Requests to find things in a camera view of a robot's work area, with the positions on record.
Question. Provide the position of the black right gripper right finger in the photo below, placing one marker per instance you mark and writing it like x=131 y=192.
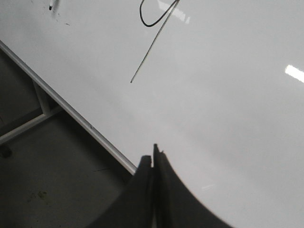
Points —
x=175 y=205

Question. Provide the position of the white whiteboard stand leg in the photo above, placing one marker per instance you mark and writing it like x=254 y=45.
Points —
x=31 y=119

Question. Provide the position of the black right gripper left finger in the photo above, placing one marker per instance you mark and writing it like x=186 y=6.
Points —
x=134 y=207

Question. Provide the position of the white whiteboard with metal frame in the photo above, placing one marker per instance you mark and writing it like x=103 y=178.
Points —
x=217 y=84

